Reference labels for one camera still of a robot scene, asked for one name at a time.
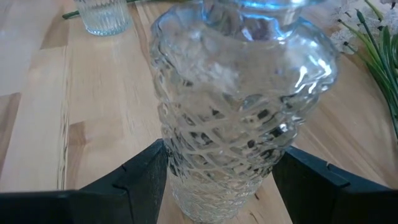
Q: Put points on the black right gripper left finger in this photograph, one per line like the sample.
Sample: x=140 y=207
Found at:
x=93 y=208

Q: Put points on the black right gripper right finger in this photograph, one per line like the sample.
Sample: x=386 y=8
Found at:
x=335 y=205

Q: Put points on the diamond-pattern glass vase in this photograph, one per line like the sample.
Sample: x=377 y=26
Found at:
x=236 y=102

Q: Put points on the white artificial flower bunch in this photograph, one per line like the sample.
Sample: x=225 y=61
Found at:
x=385 y=62

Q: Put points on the ribbed glass jar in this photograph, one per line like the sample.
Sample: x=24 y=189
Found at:
x=104 y=18

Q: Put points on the blue artificial flower bunch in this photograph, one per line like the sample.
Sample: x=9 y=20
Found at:
x=264 y=4

